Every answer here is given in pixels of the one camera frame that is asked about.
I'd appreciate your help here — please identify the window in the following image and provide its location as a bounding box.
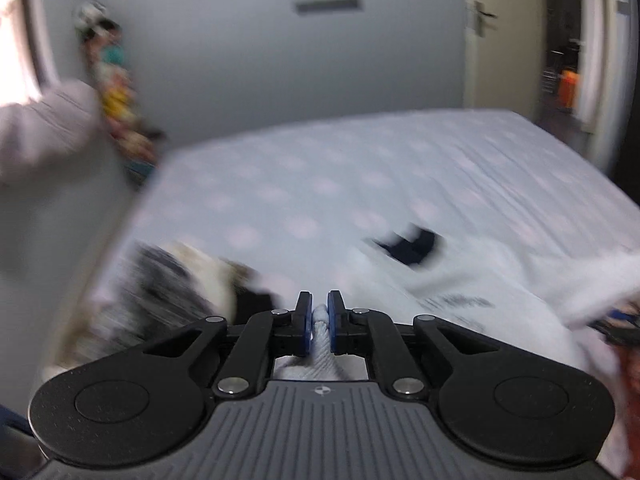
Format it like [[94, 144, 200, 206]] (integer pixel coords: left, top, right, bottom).
[[0, 0, 57, 106]]

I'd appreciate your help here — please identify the white door frame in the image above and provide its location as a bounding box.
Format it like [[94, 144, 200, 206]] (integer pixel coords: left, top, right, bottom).
[[575, 0, 622, 134]]

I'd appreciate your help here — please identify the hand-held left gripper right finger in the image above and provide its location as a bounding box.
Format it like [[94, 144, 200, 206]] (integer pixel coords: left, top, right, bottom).
[[326, 290, 497, 401]]

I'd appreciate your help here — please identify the panda plush toy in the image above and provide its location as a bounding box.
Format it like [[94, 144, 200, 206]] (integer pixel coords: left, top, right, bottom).
[[73, 1, 124, 42]]

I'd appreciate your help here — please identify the orange object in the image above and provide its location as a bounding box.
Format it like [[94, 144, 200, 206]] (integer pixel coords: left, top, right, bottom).
[[558, 70, 579, 109]]

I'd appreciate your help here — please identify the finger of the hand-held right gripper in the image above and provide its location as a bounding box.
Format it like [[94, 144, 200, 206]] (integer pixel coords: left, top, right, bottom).
[[592, 305, 640, 348]]

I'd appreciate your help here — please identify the grey wall plate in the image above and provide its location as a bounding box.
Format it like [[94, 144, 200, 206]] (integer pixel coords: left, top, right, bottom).
[[295, 0, 362, 15]]

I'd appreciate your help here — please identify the white printed sweatshirt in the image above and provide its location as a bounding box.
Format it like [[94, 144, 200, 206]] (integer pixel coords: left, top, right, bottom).
[[250, 222, 640, 480]]

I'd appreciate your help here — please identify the cream door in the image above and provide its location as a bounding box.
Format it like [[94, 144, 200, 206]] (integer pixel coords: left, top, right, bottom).
[[462, 0, 549, 122]]

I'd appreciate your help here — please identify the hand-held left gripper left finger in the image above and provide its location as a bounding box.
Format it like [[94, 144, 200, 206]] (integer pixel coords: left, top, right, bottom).
[[142, 290, 313, 401]]

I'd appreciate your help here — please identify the black garment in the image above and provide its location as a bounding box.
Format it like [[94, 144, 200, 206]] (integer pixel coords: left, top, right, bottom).
[[95, 242, 281, 348]]

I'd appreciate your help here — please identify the bed with pink dotted sheet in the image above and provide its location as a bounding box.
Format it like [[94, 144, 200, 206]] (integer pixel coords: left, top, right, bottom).
[[90, 107, 640, 321]]

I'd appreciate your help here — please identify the black door handle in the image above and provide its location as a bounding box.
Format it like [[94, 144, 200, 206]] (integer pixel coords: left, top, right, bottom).
[[467, 2, 498, 37]]

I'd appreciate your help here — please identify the cream garment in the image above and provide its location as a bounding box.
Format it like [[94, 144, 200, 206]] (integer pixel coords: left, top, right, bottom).
[[165, 241, 273, 322]]

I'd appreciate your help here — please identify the clear tube of plush toys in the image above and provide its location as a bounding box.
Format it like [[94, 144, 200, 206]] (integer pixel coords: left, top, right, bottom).
[[91, 35, 162, 173]]

